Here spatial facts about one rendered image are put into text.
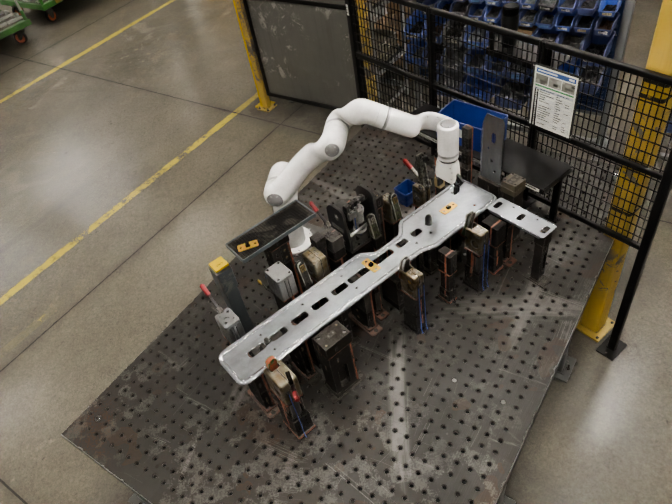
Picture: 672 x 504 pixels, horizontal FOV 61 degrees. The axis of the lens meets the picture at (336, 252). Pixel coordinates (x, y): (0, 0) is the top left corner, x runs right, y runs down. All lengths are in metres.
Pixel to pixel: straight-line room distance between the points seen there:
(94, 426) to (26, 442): 1.14
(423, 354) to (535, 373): 0.44
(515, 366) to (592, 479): 0.80
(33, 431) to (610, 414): 3.07
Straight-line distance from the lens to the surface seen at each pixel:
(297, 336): 2.16
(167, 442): 2.45
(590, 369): 3.31
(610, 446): 3.10
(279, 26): 4.94
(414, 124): 2.27
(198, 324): 2.74
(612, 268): 3.06
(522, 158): 2.81
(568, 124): 2.70
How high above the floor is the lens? 2.69
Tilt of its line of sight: 44 degrees down
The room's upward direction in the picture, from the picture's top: 12 degrees counter-clockwise
